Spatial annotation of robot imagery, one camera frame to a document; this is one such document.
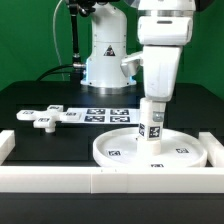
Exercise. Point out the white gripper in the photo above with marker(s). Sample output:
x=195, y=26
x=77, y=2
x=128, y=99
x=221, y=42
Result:
x=163, y=39

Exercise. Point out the white round table top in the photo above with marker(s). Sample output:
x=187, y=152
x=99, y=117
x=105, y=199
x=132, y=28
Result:
x=124, y=148

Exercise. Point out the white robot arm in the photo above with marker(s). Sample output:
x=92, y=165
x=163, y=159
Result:
x=109, y=28

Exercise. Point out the white fiducial marker sheet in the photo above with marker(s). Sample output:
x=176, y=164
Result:
x=101, y=116

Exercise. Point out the white right fence bar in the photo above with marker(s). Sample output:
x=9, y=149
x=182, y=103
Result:
x=214, y=149

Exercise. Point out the white fence bar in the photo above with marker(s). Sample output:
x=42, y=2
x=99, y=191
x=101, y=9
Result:
x=31, y=179
x=7, y=143
x=214, y=149

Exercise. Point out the white cross-shaped table base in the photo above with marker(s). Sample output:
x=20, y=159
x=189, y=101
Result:
x=48, y=118

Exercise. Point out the white front fence bar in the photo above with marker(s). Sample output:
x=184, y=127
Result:
x=31, y=179

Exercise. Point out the white left fence bar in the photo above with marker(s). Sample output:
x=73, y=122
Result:
x=7, y=143

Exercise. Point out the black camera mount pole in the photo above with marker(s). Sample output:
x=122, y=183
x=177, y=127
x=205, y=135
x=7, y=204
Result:
x=84, y=8

